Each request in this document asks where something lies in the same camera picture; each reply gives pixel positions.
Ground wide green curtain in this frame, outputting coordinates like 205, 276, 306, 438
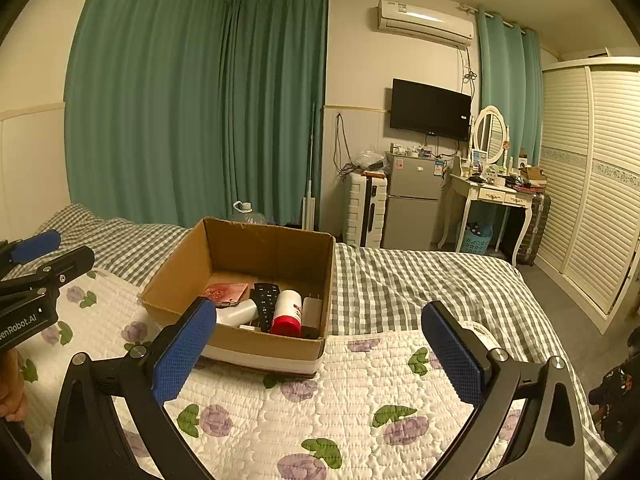
63, 0, 237, 228

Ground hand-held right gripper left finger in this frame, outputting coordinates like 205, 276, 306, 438
51, 296, 218, 480

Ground plain white plastic bottle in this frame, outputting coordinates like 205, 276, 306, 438
215, 298, 259, 327

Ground grey two-door fridge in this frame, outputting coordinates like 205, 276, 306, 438
380, 151, 444, 252

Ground light green eyelet curtain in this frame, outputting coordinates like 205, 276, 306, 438
474, 6, 544, 170

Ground white ribbed suitcase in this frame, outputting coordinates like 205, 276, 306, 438
342, 171, 390, 249

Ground white bottle with red cap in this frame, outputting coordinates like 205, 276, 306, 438
270, 289, 304, 339

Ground white charger plug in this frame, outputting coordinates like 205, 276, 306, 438
301, 296, 326, 332

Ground white oval vanity mirror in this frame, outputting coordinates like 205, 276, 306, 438
471, 104, 512, 167

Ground clear plastic bag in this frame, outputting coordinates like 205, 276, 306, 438
351, 149, 389, 174

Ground blue plastic basket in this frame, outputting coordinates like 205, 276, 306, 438
458, 221, 494, 256

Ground black remote control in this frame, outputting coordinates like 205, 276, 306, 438
251, 282, 281, 334

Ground black wall television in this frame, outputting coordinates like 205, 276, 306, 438
389, 78, 473, 144

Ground clear water jug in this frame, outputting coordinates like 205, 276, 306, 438
230, 200, 274, 227

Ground hanging wall cables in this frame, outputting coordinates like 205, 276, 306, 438
333, 112, 352, 179

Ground white louvred wardrobe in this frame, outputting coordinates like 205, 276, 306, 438
531, 55, 640, 335

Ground grey checked bed sheet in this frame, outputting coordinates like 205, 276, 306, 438
36, 203, 619, 467

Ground narrow green curtain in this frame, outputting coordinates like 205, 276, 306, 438
226, 0, 330, 228

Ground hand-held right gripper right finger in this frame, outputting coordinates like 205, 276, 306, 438
421, 300, 586, 480

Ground pink red pouch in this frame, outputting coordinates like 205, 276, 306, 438
201, 282, 251, 309

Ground person's dark patterned clothing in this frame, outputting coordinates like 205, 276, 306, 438
586, 326, 640, 442

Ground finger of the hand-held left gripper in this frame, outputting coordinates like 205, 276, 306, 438
0, 245, 96, 302
0, 229, 62, 278

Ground white wall air conditioner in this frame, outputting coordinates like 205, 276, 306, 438
376, 0, 475, 49

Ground person's left hand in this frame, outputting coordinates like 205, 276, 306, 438
0, 349, 29, 422

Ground white mop pole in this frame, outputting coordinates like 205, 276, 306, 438
299, 102, 322, 232

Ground dark hard-shell suitcase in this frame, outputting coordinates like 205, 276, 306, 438
514, 191, 552, 268

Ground brown cardboard box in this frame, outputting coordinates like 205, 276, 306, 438
140, 217, 337, 378

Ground white dressing table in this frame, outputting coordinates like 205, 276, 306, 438
439, 159, 534, 264

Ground white floral quilt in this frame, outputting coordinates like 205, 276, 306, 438
0, 266, 597, 480

